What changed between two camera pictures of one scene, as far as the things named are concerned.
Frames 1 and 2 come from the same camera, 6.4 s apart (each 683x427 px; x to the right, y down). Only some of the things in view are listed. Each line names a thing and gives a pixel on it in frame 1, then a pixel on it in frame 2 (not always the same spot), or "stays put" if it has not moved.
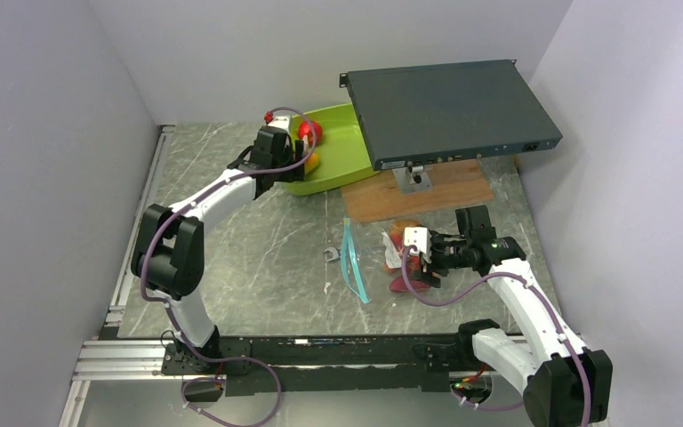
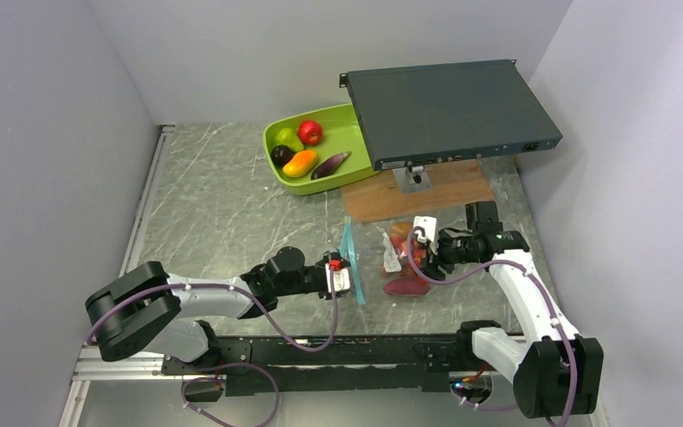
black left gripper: [299, 151] to [322, 262]
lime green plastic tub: [344, 154] stays put
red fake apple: [304, 130] stays put
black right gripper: [428, 269] stays put
